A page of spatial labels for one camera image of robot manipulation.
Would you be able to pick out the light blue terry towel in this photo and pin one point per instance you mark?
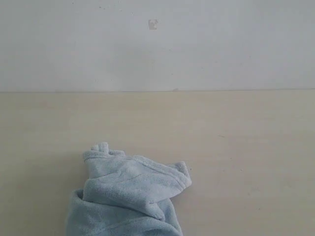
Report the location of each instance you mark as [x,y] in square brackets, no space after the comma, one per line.
[126,196]

